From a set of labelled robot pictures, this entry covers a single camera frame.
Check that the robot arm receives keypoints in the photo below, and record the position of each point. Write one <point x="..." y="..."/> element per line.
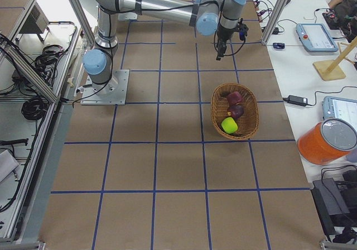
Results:
<point x="204" y="15"/>

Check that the dark red apple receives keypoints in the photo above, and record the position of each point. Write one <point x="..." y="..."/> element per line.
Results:
<point x="235" y="111"/>

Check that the bright red apple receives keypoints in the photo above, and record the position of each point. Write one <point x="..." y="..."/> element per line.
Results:
<point x="234" y="98"/>

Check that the green apple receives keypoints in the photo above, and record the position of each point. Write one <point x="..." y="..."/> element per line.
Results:
<point x="229" y="125"/>

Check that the teach pendant tablet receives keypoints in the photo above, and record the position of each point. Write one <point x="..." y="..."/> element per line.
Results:
<point x="315" y="37"/>
<point x="341" y="108"/>

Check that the wooden mug tree stand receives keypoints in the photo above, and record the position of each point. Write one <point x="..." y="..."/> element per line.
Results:
<point x="329" y="70"/>

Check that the orange object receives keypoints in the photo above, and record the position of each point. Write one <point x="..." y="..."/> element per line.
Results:
<point x="327" y="141"/>

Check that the aluminium frame post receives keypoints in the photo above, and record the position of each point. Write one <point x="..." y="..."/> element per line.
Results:
<point x="278" y="8"/>

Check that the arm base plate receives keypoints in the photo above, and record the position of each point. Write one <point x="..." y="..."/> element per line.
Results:
<point x="114" y="92"/>
<point x="127" y="16"/>

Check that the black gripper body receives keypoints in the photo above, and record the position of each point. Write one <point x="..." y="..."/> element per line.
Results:
<point x="223" y="35"/>

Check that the woven wicker basket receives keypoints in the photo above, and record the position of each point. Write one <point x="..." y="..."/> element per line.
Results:
<point x="247" y="123"/>

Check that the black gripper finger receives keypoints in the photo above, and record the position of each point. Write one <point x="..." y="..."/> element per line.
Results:
<point x="220" y="47"/>

